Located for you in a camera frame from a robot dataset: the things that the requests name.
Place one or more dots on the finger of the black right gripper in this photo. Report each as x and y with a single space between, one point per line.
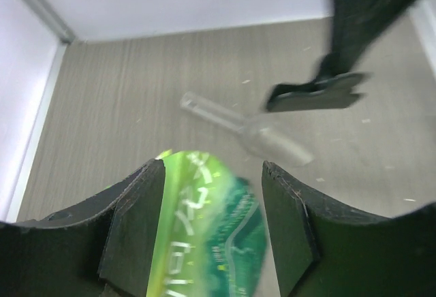
356 24

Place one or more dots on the black bag clip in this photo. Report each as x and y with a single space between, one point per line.
327 91

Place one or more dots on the green litter bag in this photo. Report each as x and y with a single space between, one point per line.
211 237

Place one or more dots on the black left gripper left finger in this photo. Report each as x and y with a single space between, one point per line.
101 246

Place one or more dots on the clear plastic scoop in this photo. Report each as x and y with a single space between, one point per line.
258 134

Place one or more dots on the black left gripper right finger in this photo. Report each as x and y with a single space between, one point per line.
323 247

